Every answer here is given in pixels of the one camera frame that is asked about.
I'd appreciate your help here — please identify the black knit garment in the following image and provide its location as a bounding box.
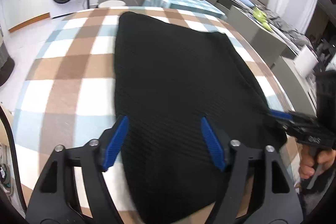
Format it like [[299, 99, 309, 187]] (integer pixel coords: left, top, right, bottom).
[[114, 12, 287, 223]]

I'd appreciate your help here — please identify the yellow green object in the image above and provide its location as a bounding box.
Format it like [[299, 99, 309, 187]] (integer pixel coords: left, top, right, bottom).
[[252, 6, 272, 32]]

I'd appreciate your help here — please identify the woven laundry basket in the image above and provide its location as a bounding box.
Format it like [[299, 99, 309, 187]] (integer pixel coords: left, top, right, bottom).
[[0, 41, 15, 86]]

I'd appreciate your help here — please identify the black cable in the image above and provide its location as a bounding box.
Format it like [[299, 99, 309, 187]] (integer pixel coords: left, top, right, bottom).
[[0, 105, 29, 214]]

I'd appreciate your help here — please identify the white paper towel roll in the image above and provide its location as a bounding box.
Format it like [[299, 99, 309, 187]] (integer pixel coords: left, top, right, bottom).
[[294, 46, 318, 78]]

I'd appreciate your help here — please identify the blue checkered cloth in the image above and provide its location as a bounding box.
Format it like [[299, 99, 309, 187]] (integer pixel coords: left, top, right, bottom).
[[143, 0, 227, 21]]

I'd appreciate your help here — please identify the white round stool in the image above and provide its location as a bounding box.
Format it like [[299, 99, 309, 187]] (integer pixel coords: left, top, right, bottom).
[[98, 0, 126, 9]]

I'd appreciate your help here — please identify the person right hand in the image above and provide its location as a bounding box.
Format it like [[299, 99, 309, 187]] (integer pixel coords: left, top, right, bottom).
[[299, 146, 336, 180]]

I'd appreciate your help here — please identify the checkered brown blue blanket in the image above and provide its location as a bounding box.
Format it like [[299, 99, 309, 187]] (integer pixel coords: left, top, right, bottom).
[[13, 7, 294, 223]]

